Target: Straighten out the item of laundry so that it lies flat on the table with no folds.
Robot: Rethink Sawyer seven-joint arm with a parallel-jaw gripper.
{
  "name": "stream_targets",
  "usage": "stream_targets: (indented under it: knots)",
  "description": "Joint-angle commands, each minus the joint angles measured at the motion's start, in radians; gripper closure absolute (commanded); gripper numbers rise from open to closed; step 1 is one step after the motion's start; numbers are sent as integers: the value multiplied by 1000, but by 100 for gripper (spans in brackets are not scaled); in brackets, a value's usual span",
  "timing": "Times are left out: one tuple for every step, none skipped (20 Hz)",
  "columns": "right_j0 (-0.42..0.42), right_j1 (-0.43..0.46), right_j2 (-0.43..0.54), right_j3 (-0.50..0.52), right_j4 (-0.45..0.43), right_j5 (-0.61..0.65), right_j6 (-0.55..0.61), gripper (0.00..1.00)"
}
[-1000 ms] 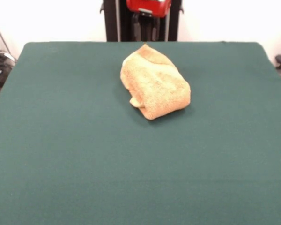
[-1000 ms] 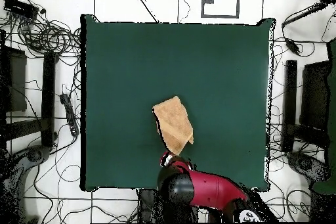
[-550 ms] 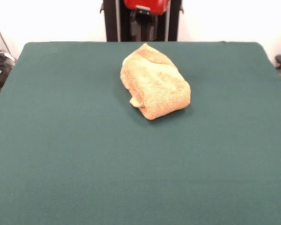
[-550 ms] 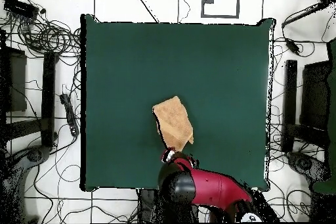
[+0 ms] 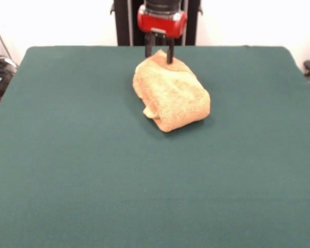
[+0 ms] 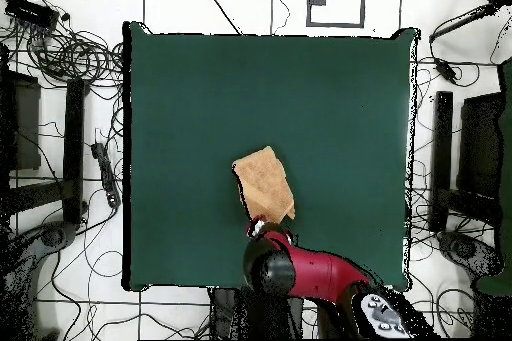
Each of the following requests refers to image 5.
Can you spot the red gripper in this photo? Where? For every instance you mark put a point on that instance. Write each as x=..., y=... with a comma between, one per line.
x=162, y=24

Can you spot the tan terry towel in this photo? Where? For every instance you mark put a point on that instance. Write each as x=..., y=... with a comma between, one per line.
x=175, y=95

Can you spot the dark green table cloth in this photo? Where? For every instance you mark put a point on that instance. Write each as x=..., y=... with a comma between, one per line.
x=93, y=155

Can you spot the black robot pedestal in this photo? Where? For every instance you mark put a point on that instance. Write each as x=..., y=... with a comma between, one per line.
x=124, y=25

